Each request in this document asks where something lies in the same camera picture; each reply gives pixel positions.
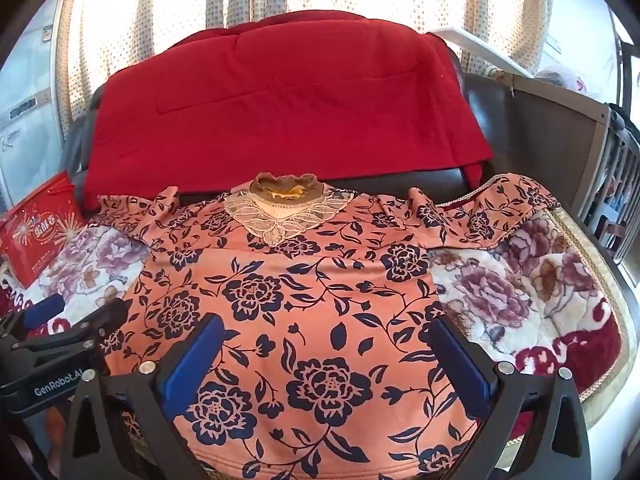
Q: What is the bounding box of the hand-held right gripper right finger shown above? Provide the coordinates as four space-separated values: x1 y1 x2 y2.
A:
427 316 589 480

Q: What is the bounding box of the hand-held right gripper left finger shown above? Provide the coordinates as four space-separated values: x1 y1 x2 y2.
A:
65 312 227 480

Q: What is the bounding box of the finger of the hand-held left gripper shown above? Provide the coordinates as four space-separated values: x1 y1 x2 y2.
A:
10 299 133 376
0 294 66 348

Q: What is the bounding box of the pink floral shirt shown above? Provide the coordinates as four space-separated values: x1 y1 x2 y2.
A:
92 172 561 480

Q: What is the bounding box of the red gift bag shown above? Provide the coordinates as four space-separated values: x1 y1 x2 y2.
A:
0 170 88 288

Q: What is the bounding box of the floral plush blanket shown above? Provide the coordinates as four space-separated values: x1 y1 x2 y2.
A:
0 200 628 480

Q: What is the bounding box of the white appliance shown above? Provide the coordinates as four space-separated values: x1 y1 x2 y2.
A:
0 0 71 211

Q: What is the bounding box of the dark leather sofa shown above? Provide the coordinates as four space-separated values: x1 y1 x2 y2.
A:
62 47 533 211

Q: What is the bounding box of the red quilt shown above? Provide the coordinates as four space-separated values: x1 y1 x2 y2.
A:
82 10 496 211

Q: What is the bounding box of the white board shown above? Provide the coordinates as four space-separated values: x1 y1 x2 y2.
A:
432 27 527 79

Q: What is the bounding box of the dotted cream curtain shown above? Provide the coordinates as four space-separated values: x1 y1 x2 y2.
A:
65 0 566 128

